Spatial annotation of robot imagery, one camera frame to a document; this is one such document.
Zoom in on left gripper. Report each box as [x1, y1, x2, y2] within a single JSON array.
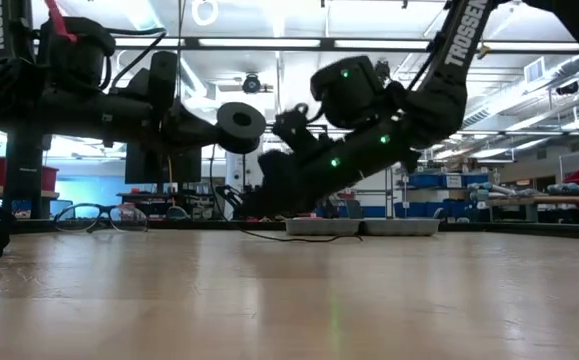
[[95, 49, 221, 152]]

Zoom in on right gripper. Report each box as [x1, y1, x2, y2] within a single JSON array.
[[238, 118, 411, 220]]

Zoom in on thin black cord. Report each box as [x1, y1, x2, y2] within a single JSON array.
[[208, 143, 365, 245]]

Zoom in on black computer monitor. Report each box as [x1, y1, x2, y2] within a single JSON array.
[[123, 143, 203, 185]]

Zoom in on blue storage bin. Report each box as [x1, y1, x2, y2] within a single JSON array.
[[408, 172, 490, 190]]

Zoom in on wooden top workbench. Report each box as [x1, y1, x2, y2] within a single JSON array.
[[488, 194, 579, 225]]

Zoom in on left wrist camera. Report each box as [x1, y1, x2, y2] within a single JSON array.
[[110, 67, 151, 96]]

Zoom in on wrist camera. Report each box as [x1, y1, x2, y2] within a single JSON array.
[[110, 67, 151, 96], [272, 102, 323, 151]]

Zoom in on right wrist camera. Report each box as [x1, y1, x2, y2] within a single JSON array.
[[272, 102, 323, 151]]

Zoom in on black overhead camera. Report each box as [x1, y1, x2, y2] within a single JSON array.
[[241, 72, 263, 95]]

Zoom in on red strap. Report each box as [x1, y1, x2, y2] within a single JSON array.
[[43, 0, 79, 45]]

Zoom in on black overhead frame beam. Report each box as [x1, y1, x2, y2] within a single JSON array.
[[113, 33, 579, 55]]

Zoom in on black frame eyeglasses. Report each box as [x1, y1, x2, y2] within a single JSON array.
[[53, 202, 149, 235]]

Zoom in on black upright post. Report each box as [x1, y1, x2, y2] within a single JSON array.
[[3, 127, 46, 221]]

